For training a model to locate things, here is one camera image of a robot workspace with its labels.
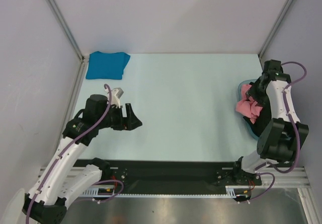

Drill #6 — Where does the right aluminium corner post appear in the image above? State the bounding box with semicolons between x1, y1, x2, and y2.
258;0;295;61

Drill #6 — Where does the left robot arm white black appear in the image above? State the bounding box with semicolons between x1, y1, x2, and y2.
22;94;143;223

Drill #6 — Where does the white slotted cable duct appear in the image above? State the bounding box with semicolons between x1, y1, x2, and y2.
75;185;252;198

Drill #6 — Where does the left aluminium corner post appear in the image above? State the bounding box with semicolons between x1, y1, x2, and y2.
37;0;89;63

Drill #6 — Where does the aluminium corner post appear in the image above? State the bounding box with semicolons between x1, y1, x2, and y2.
37;0;89;63
258;0;295;61

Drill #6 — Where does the aluminium front frame rail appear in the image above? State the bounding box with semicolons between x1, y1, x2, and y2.
37;166;309;188

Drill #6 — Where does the pink t shirt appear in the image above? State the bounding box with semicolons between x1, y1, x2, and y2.
235;84;263;123

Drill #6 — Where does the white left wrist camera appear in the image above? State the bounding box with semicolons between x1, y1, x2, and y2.
104;86;124;108

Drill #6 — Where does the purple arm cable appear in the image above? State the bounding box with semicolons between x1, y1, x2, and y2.
25;84;124;223
236;61;308;204

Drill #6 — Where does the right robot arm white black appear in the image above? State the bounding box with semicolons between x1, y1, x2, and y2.
231;60;309;185

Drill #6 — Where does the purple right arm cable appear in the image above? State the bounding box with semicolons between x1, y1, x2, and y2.
236;61;308;204

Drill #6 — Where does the black t shirt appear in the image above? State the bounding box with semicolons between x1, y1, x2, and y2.
243;106;272;140

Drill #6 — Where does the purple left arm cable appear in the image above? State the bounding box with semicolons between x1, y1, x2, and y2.
25;84;124;223

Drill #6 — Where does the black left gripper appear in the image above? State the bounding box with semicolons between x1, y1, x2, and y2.
97;103;142;130

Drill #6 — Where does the teal plastic basket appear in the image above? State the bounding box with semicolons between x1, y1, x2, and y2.
235;80;262;140

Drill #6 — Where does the folded blue t shirt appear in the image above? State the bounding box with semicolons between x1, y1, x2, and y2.
86;51;130;80

